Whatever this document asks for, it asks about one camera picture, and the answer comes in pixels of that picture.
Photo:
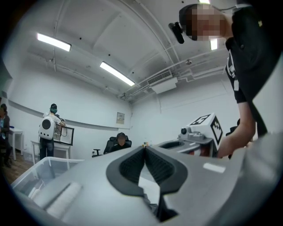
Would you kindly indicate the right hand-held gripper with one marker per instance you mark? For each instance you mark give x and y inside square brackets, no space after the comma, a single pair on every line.
[205,132]

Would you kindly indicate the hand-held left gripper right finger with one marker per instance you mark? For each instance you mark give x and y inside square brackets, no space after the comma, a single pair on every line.
[199,187]

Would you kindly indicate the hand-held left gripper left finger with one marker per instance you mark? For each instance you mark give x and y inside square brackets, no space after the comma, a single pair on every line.
[88,194]

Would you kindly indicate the clear plastic storage bin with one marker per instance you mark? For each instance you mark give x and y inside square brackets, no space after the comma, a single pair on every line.
[33,176]

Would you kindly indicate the person's right forearm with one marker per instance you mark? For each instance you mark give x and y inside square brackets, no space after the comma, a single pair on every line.
[238,132]

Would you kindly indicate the person's right hand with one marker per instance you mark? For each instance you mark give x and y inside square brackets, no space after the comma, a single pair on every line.
[200,152]

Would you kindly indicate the black office chair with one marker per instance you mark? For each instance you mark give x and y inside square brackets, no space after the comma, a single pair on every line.
[108,145]

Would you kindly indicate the white air conditioner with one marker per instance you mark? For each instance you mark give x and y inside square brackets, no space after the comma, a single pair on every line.
[163,82]

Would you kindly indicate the black framed panel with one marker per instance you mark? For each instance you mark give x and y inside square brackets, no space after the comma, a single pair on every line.
[65,134]

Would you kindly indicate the white capsule backpack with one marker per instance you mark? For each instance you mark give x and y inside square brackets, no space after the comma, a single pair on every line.
[47,128]

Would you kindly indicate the white ceiling pipe bundle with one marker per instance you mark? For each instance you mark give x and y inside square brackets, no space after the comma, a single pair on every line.
[172,55]

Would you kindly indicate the ceiling strip light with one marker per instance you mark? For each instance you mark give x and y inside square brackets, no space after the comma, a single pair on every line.
[54,42]
[213,44]
[117,73]

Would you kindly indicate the small white table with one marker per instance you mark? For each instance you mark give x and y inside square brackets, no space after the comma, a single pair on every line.
[17,131]

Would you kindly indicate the person's head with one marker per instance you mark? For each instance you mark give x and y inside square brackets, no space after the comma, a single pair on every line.
[205,22]

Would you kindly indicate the person's black shirt torso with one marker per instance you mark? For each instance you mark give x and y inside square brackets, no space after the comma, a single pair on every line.
[254,44]

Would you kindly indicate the black head-mounted camera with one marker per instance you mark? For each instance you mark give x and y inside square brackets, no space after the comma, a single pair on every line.
[178,33]

